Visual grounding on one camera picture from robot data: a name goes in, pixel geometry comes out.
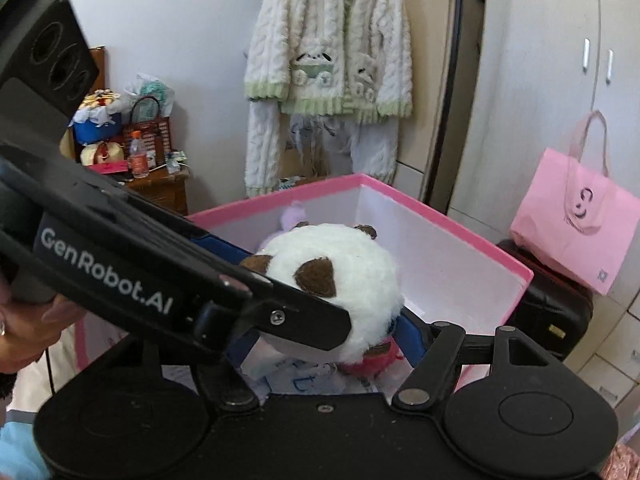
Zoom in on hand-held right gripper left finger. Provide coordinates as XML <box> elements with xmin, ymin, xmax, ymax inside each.
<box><xmin>192</xmin><ymin>330</ymin><xmax>263</xmax><ymax>409</ymax></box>

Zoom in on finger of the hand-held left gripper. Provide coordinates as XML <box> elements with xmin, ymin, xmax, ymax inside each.
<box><xmin>195</xmin><ymin>276</ymin><xmax>352</xmax><ymax>357</ymax></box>
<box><xmin>187</xmin><ymin>231</ymin><xmax>252</xmax><ymax>264</ymax></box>

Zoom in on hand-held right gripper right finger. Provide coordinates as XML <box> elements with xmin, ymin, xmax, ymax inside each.
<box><xmin>392</xmin><ymin>310</ymin><xmax>565</xmax><ymax>409</ymax></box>

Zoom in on white panda plush toy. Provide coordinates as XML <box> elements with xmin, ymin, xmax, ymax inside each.
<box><xmin>239</xmin><ymin>222</ymin><xmax>406</xmax><ymax>376</ymax></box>

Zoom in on blue white wet wipes pack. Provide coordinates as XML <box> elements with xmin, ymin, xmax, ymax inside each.
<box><xmin>250</xmin><ymin>355</ymin><xmax>346</xmax><ymax>396</ymax></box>

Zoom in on purple plush toy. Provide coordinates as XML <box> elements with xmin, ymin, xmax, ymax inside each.
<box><xmin>260</xmin><ymin>200</ymin><xmax>311</xmax><ymax>251</ymax></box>

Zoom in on pink storage box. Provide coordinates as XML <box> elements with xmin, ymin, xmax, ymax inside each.
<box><xmin>75</xmin><ymin>172</ymin><xmax>535</xmax><ymax>401</ymax></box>

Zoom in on person's left hand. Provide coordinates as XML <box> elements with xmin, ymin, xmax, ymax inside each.
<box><xmin>0</xmin><ymin>275</ymin><xmax>86</xmax><ymax>375</ymax></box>

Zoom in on wooden cabinet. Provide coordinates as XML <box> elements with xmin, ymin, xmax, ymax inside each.
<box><xmin>125</xmin><ymin>165</ymin><xmax>191</xmax><ymax>217</ymax></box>

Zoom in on white knit pants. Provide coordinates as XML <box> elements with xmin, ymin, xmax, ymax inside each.
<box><xmin>244</xmin><ymin>100</ymin><xmax>401</xmax><ymax>198</ymax></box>

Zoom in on cream round ornament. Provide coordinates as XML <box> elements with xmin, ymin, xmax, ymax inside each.
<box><xmin>80</xmin><ymin>141</ymin><xmax>126</xmax><ymax>166</ymax></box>

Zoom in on plastic bottle with orange label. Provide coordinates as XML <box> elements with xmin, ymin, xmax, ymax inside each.
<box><xmin>128</xmin><ymin>130</ymin><xmax>150</xmax><ymax>179</ymax></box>

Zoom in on brown paper bag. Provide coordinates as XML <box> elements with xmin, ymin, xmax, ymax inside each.
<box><xmin>277</xmin><ymin>140</ymin><xmax>331</xmax><ymax>191</ymax></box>

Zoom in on brown woven basket bag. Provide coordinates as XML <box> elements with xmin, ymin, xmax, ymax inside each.
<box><xmin>122</xmin><ymin>96</ymin><xmax>172</xmax><ymax>168</ymax></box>

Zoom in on black suitcase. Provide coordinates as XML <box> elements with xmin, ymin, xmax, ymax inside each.
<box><xmin>496</xmin><ymin>239</ymin><xmax>596</xmax><ymax>361</ymax></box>

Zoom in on flower bouquet in blue box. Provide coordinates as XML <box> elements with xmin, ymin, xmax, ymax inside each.
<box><xmin>71</xmin><ymin>87</ymin><xmax>126</xmax><ymax>146</ymax></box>

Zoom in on white green plastic bag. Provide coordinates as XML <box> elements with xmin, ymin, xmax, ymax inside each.
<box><xmin>123</xmin><ymin>72</ymin><xmax>177</xmax><ymax>116</ymax></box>

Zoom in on pink paper bag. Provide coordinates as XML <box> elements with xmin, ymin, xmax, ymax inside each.
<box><xmin>509</xmin><ymin>110</ymin><xmax>632</xmax><ymax>297</ymax></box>

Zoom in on light blue cloth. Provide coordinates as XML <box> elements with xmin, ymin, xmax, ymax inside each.
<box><xmin>0</xmin><ymin>407</ymin><xmax>51</xmax><ymax>480</ymax></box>

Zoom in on white knit cardigan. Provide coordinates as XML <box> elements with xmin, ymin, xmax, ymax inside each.
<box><xmin>243</xmin><ymin>0</ymin><xmax>414</xmax><ymax>125</ymax></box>

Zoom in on pink floral cloth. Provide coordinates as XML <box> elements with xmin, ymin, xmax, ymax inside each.
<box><xmin>597</xmin><ymin>442</ymin><xmax>640</xmax><ymax>480</ymax></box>

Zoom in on white wardrobe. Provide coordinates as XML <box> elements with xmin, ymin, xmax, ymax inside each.
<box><xmin>395</xmin><ymin>0</ymin><xmax>640</xmax><ymax>411</ymax></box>

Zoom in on black cable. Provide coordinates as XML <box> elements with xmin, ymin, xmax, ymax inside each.
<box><xmin>44</xmin><ymin>345</ymin><xmax>57</xmax><ymax>396</ymax></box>

